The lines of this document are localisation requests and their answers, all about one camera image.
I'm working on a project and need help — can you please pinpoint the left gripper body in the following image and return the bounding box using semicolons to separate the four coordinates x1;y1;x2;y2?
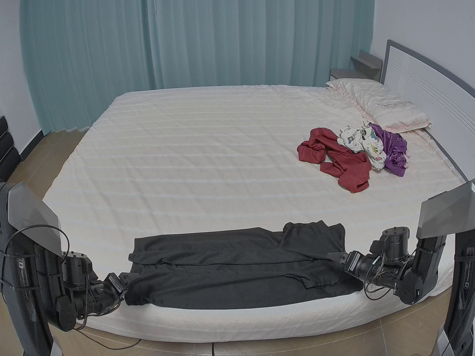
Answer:
92;272;129;308

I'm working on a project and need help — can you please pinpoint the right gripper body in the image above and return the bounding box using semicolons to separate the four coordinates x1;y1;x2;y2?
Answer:
345;251;383;286

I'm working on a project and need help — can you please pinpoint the black T-shirt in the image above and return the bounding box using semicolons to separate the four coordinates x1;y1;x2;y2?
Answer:
124;220;366;308

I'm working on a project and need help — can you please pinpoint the red garment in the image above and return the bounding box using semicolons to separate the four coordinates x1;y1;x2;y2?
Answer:
297;127;372;194

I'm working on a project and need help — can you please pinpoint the purple garment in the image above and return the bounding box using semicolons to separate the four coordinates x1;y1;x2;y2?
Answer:
370;123;409;178

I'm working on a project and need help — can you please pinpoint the white printed garment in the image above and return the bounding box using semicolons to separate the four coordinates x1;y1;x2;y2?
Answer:
337;123;386;171

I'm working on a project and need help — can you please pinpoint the cream pillow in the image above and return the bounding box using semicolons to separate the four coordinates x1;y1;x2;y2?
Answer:
326;78;433;131

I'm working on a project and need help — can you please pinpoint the black chest of drawers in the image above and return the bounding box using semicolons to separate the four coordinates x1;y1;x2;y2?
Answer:
0;116;20;177

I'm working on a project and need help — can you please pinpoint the grey bedside table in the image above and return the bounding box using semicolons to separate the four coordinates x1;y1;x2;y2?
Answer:
330;49;383;81

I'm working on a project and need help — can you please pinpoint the blue-green curtain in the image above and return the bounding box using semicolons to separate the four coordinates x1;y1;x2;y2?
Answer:
148;0;373;88
22;0;160;133

